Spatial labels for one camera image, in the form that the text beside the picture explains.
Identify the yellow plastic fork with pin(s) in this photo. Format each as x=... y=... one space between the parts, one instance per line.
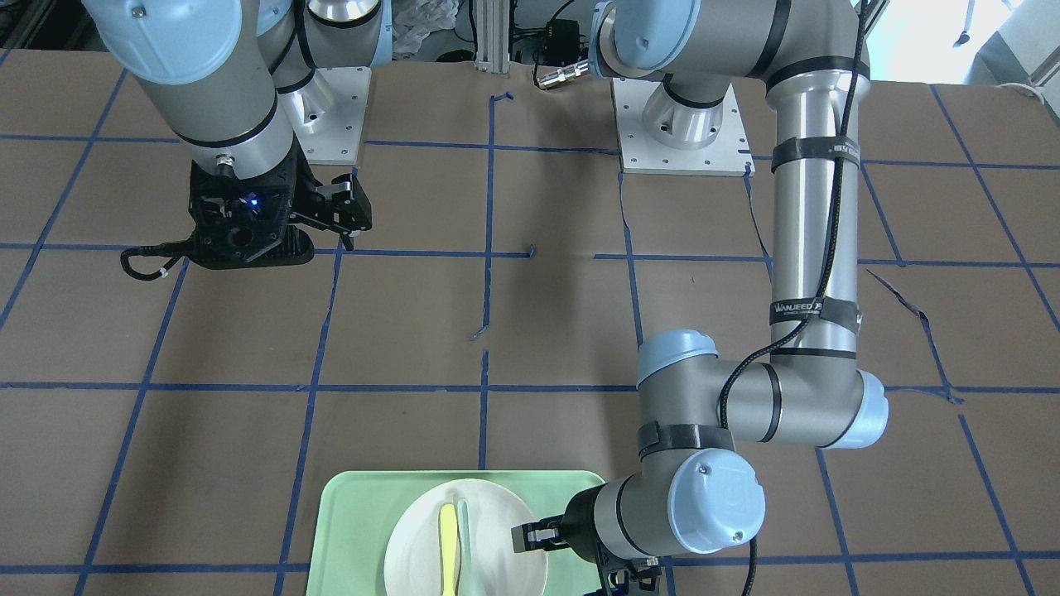
x=449 y=548

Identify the white round plate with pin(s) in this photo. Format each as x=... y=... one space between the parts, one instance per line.
x=411 y=565

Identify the aluminium frame post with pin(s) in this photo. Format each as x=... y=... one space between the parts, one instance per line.
x=492 y=31

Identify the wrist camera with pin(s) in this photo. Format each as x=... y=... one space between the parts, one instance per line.
x=628 y=577
x=250 y=231

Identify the pale green plastic spoon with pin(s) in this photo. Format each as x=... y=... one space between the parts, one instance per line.
x=468 y=582

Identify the light green tray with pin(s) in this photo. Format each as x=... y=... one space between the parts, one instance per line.
x=359 y=510

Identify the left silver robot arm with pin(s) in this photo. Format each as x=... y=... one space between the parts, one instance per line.
x=682 y=355

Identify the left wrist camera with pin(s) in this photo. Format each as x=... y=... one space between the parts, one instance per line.
x=628 y=577

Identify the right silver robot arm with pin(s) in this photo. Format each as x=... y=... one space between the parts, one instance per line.
x=242 y=84

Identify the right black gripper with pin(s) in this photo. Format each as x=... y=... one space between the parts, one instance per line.
x=303 y=189

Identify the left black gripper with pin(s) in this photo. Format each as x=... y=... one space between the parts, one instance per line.
x=582 y=521

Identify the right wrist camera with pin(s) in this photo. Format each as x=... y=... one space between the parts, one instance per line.
x=250 y=231

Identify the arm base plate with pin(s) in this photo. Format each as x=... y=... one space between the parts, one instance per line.
x=328 y=114
x=659 y=136

